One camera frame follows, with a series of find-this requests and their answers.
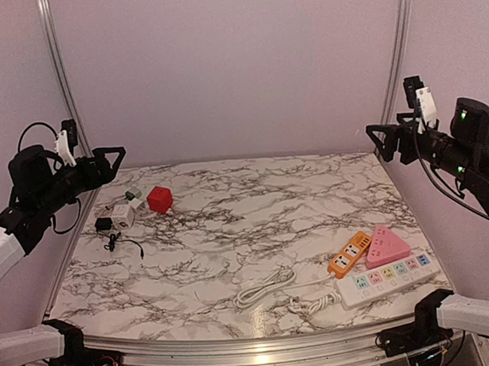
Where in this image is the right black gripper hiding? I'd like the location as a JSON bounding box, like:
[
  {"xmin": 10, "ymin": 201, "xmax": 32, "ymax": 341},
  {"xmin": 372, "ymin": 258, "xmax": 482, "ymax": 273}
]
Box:
[{"xmin": 365, "ymin": 107, "xmax": 477, "ymax": 189}]

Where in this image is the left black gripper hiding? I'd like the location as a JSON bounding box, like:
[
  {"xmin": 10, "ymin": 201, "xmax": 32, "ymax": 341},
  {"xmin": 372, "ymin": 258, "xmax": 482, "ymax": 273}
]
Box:
[{"xmin": 31, "ymin": 145, "xmax": 129, "ymax": 217}]

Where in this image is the red cube socket adapter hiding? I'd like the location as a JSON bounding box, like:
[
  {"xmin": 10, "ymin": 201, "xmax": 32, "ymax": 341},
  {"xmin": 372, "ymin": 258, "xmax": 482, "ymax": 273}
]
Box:
[{"xmin": 147, "ymin": 186, "xmax": 173, "ymax": 214}]

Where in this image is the orange power strip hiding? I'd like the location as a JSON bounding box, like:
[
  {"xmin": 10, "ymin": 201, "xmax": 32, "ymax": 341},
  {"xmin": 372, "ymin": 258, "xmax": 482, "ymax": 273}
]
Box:
[{"xmin": 327, "ymin": 231, "xmax": 372, "ymax": 279}]

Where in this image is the white orange-strip cable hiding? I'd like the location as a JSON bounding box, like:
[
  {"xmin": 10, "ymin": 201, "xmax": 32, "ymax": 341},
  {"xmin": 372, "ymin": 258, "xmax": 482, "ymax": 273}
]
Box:
[{"xmin": 230, "ymin": 264, "xmax": 338, "ymax": 310}]

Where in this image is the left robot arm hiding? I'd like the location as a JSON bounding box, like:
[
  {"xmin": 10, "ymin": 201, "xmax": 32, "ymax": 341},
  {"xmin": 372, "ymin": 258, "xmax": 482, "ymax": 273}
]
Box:
[{"xmin": 0, "ymin": 119, "xmax": 126, "ymax": 366}]

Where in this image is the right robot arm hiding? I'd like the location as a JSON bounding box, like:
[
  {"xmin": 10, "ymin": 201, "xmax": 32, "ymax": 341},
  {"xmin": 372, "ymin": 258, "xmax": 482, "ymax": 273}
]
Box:
[{"xmin": 366, "ymin": 97, "xmax": 489, "ymax": 346}]

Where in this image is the green grey plug adapter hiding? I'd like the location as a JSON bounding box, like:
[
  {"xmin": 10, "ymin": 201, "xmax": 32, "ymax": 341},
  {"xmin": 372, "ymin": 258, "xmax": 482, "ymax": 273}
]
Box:
[{"xmin": 124, "ymin": 188, "xmax": 142, "ymax": 201}]

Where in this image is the white small charger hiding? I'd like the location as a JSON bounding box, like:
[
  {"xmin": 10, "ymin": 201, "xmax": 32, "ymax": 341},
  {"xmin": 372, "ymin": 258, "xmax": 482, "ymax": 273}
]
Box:
[{"xmin": 128, "ymin": 198, "xmax": 144, "ymax": 212}]

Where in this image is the white cube socket adapter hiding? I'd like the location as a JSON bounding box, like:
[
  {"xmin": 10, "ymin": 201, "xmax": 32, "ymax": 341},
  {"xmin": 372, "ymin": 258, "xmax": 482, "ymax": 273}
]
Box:
[{"xmin": 110, "ymin": 204, "xmax": 135, "ymax": 229}]

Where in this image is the pink triangular power strip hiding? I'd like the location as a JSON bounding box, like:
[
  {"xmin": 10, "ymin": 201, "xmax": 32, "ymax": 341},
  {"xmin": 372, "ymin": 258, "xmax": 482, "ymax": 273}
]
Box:
[{"xmin": 365, "ymin": 224, "xmax": 411, "ymax": 270}]

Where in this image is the white multicolour power strip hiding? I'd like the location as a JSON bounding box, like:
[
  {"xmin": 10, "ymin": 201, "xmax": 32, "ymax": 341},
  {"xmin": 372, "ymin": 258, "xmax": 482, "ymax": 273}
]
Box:
[{"xmin": 335, "ymin": 251, "xmax": 440, "ymax": 310}]

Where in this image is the black power adapter with cable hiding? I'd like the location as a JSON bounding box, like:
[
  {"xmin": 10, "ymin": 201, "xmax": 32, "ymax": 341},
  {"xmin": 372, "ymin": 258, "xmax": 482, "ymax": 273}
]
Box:
[{"xmin": 94, "ymin": 217, "xmax": 145, "ymax": 259}]

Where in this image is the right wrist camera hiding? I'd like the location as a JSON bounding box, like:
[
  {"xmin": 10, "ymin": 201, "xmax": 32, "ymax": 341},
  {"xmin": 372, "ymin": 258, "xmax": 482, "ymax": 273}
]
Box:
[{"xmin": 403, "ymin": 75, "xmax": 439, "ymax": 129}]

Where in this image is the right aluminium frame post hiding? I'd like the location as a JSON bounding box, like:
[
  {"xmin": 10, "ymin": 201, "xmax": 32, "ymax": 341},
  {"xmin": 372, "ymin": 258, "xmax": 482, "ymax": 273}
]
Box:
[{"xmin": 380, "ymin": 0, "xmax": 412, "ymax": 125}]

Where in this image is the aluminium frame post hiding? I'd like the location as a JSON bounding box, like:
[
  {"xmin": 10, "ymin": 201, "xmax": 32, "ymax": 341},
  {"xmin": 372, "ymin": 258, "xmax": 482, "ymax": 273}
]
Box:
[
  {"xmin": 380, "ymin": 0, "xmax": 412, "ymax": 125},
  {"xmin": 35, "ymin": 0, "xmax": 93, "ymax": 162}
]

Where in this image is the white bundled strip cable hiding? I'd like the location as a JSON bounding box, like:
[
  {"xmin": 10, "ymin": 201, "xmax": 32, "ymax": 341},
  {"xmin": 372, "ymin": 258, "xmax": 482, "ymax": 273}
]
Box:
[{"xmin": 288, "ymin": 291, "xmax": 345, "ymax": 316}]

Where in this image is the left aluminium frame post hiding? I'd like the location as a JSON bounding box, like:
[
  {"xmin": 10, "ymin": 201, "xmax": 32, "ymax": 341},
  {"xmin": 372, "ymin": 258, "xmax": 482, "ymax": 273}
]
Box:
[{"xmin": 35, "ymin": 0, "xmax": 93, "ymax": 162}]

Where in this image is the aluminium front rail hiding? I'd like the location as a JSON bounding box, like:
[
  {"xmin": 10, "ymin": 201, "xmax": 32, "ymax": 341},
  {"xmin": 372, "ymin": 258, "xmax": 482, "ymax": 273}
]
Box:
[{"xmin": 0, "ymin": 298, "xmax": 489, "ymax": 366}]

